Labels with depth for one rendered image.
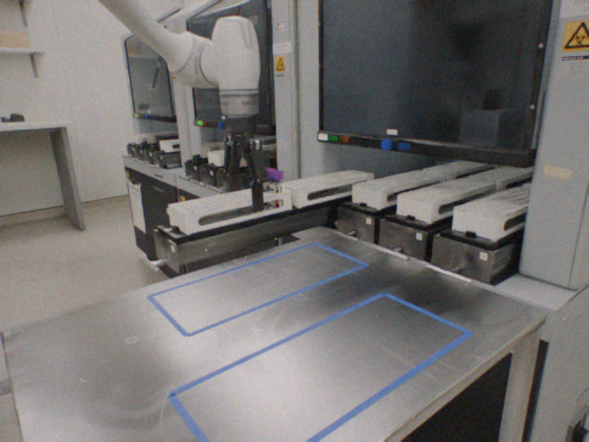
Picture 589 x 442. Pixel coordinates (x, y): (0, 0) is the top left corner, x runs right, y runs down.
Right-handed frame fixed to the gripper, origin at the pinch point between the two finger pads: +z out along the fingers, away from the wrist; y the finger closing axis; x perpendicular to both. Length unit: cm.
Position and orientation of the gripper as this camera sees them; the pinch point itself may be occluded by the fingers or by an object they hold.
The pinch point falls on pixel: (245, 197)
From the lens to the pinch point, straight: 106.1
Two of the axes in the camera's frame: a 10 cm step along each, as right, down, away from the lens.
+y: 6.2, 2.3, -7.5
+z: 0.3, 9.5, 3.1
